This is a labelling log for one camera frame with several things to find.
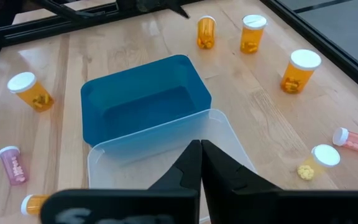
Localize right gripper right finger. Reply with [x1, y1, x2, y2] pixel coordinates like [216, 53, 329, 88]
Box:
[201, 139, 358, 224]

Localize large amber pill bottle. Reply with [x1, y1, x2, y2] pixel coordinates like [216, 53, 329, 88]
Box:
[239, 14, 268, 55]
[6, 72, 55, 113]
[280, 49, 322, 95]
[196, 15, 217, 50]

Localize small amber pill bottle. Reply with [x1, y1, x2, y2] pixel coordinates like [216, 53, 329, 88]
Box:
[20, 194, 50, 217]

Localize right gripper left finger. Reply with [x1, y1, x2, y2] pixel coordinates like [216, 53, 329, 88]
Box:
[40, 139, 202, 224]

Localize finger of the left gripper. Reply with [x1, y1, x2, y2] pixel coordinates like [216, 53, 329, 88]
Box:
[166, 0, 190, 19]

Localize black aluminium table frame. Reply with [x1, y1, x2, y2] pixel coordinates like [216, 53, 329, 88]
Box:
[0, 0, 358, 100]

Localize blue plastic bin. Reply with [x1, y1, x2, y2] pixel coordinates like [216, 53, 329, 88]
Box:
[80, 54, 213, 147]

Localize clear bottle yellow pills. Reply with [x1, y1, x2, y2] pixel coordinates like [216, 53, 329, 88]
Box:
[296, 144, 341, 181]

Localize clear plastic bin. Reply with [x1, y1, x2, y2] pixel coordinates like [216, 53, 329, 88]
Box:
[87, 108, 257, 190]

